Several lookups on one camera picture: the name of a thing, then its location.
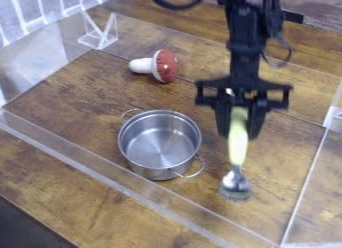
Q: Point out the small steel pot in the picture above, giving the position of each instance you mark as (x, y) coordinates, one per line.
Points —
(159, 141)

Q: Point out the green handled metal spoon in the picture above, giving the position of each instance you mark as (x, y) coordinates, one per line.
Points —
(235, 187)

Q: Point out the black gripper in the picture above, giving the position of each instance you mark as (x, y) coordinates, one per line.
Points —
(242, 88)

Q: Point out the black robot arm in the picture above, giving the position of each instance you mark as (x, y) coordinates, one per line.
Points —
(254, 21)

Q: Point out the red white toy mushroom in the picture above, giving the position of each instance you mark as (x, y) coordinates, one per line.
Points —
(162, 66)

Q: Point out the black bar on table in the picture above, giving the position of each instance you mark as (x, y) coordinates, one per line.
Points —
(289, 16)

